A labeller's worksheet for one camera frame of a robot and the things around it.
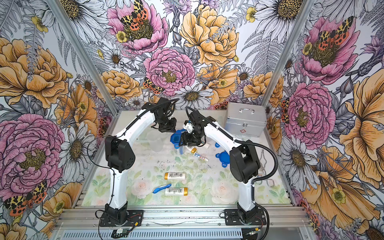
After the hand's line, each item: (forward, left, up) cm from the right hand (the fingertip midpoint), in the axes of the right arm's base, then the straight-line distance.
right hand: (184, 147), depth 85 cm
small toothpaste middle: (+2, -7, -13) cm, 15 cm away
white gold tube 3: (+5, -4, -12) cm, 13 cm away
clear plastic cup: (+5, +3, -10) cm, 12 cm away
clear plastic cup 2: (+9, +19, -3) cm, 21 cm away
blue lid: (+9, -20, -14) cm, 26 cm away
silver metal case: (+20, -39, 0) cm, 44 cm away
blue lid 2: (+7, +6, 0) cm, 9 cm away
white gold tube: (-21, +5, -10) cm, 23 cm away
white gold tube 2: (-12, +6, -11) cm, 17 cm away
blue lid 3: (+1, -25, -16) cm, 30 cm away
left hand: (+9, +6, +1) cm, 11 cm away
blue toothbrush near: (-18, +16, -13) cm, 28 cm away
